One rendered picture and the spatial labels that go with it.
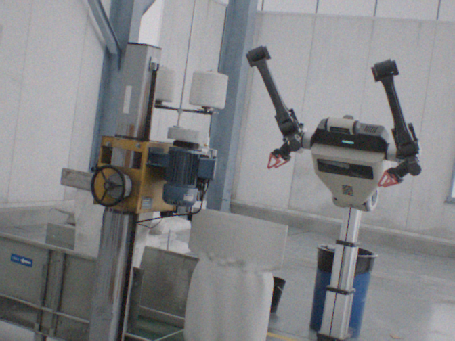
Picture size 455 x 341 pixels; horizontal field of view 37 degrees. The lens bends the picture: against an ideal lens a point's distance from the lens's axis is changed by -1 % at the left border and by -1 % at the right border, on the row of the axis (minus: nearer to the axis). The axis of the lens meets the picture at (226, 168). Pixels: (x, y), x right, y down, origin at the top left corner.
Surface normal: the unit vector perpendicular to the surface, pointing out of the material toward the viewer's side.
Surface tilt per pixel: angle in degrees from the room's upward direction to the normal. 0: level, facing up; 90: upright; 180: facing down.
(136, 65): 90
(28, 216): 90
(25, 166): 90
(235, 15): 90
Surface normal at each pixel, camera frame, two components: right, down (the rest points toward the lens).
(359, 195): -0.46, 0.62
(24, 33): 0.88, 0.15
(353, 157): -0.21, -0.77
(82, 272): -0.44, -0.01
